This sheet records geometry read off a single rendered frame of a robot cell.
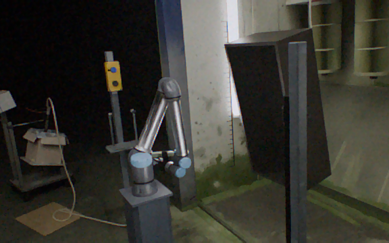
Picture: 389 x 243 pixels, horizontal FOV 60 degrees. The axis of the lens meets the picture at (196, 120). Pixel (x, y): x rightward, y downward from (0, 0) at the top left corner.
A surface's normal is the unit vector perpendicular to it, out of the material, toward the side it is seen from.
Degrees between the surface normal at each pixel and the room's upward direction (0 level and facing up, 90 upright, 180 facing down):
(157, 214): 90
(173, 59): 90
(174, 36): 90
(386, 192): 57
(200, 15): 90
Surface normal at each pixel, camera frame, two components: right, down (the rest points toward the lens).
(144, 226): 0.48, 0.16
